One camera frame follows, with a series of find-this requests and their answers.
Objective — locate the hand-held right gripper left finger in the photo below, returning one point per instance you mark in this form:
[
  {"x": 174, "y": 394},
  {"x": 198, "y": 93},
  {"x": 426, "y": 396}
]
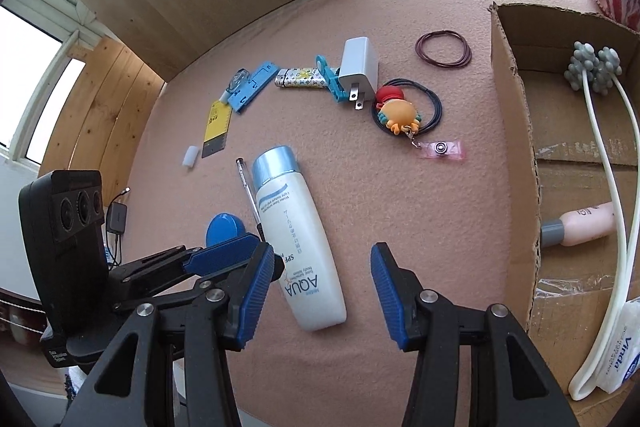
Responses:
[{"x": 252, "y": 292}]

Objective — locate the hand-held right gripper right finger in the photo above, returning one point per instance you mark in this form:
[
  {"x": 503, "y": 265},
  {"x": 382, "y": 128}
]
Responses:
[{"x": 390, "y": 297}]

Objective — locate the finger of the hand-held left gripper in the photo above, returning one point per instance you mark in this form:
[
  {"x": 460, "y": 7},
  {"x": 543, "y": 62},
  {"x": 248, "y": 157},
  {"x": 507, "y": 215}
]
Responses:
[
  {"x": 220, "y": 254},
  {"x": 165, "y": 294}
]

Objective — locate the blue round tin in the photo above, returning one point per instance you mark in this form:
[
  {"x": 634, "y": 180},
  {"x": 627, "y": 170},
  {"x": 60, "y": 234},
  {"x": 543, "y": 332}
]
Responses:
[{"x": 225, "y": 229}]

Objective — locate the black pen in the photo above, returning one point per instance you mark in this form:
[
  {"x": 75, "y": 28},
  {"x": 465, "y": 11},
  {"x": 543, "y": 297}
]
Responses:
[{"x": 247, "y": 192}]

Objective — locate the white lotion bottle blue cap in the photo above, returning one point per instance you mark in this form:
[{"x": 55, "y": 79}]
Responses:
[{"x": 300, "y": 232}]

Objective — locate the orange crab badge reel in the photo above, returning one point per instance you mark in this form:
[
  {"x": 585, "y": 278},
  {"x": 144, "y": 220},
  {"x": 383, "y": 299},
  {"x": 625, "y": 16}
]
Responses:
[{"x": 397, "y": 114}]

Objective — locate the patterned lighter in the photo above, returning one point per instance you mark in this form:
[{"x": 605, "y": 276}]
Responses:
[{"x": 300, "y": 78}]

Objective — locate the pink bottle grey cap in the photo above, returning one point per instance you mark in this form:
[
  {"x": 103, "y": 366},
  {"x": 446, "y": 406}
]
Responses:
[{"x": 585, "y": 222}]

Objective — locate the cardboard box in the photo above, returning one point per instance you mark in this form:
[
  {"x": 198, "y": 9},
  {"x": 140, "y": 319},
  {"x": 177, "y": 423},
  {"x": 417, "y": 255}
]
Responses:
[{"x": 520, "y": 132}]

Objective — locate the patterned tissue pack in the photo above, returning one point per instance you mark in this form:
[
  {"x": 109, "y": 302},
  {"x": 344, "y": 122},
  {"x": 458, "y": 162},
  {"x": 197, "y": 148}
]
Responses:
[{"x": 625, "y": 352}]

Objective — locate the white roller massager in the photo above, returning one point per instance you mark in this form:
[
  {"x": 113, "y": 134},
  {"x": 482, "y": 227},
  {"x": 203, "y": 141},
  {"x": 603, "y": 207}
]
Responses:
[{"x": 592, "y": 67}]

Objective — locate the black power adapter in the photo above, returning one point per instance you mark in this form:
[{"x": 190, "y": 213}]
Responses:
[{"x": 117, "y": 217}]

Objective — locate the pink table cloth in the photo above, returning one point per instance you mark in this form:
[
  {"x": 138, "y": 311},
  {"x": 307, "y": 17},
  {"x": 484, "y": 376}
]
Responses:
[{"x": 425, "y": 207}]

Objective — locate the white translucent cap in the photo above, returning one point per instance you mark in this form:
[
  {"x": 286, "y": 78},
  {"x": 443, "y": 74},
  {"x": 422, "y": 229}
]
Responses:
[{"x": 191, "y": 157}]

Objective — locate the pine plank panel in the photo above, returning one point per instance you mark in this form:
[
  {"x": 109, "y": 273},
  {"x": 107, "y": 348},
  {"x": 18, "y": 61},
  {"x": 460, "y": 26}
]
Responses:
[{"x": 100, "y": 117}]

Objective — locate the yellow and black ruler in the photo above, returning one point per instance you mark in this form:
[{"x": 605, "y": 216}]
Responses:
[{"x": 217, "y": 122}]

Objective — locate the blue plastic holder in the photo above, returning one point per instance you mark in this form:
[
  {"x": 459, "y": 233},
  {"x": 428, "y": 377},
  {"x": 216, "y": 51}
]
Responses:
[{"x": 256, "y": 84}]

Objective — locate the teal plastic clip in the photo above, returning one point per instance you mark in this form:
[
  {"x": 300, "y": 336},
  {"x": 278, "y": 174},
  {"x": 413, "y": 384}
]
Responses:
[{"x": 332, "y": 84}]

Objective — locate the white window frame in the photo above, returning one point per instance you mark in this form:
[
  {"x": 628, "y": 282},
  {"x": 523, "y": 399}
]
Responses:
[{"x": 50, "y": 27}]

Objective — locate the white wall charger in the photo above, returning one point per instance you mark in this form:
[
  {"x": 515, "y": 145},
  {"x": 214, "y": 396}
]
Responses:
[{"x": 357, "y": 62}]

